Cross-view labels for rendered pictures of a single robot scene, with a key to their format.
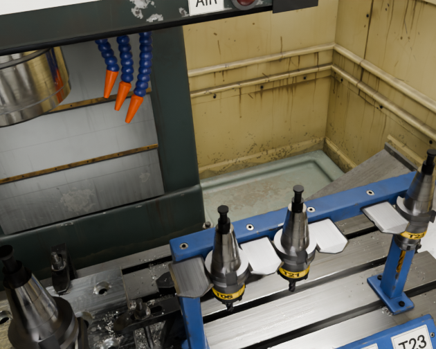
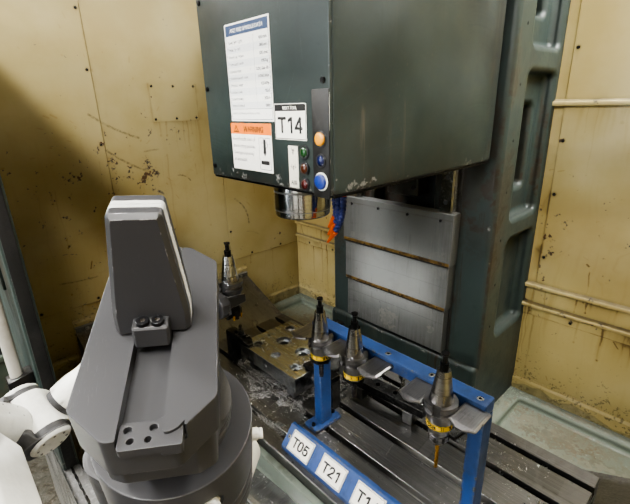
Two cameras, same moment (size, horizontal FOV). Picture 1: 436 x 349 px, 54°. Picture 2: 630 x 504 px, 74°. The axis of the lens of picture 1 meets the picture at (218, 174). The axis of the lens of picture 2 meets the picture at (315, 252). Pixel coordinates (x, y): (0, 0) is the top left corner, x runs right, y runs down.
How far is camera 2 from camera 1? 0.80 m
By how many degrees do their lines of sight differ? 57
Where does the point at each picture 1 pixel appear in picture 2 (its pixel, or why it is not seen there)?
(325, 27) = not seen: outside the picture
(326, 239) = (368, 367)
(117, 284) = not seen: hidden behind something
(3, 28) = (250, 174)
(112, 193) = (407, 327)
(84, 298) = not seen: hidden behind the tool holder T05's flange
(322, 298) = (420, 474)
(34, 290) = (227, 262)
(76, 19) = (264, 177)
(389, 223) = (409, 391)
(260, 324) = (369, 442)
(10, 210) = (354, 299)
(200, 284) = (302, 335)
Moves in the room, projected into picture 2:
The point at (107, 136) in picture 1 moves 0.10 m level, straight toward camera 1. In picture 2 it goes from (414, 284) to (398, 293)
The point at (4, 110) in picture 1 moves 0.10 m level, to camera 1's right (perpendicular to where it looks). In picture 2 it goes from (281, 211) to (297, 219)
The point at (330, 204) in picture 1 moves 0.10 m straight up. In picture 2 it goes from (400, 359) to (402, 319)
